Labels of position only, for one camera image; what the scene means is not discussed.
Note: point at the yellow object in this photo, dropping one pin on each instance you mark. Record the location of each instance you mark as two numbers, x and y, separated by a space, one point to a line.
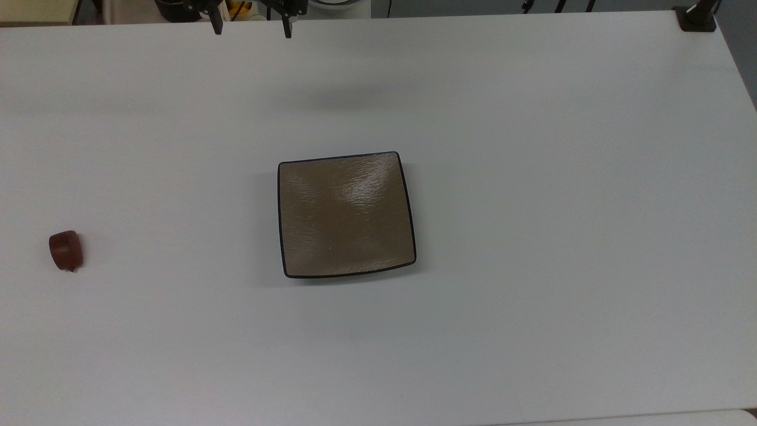
239 7

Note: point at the light wooden table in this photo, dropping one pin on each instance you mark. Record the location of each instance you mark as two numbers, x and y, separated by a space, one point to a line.
36 10

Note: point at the black tripod legs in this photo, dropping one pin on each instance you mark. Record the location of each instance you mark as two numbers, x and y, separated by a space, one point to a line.
559 5

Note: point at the square brown ceramic plate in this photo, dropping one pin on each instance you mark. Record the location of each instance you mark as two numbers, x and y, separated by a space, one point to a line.
346 216

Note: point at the black round container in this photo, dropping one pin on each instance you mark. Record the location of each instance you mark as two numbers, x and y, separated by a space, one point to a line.
176 9

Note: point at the small reddish-brown food item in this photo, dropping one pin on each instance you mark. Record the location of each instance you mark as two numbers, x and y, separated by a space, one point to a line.
65 251

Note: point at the black camera stand pole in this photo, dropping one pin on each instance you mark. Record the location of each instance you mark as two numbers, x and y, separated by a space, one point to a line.
698 16

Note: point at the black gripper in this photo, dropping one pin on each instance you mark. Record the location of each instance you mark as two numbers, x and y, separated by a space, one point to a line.
290 6

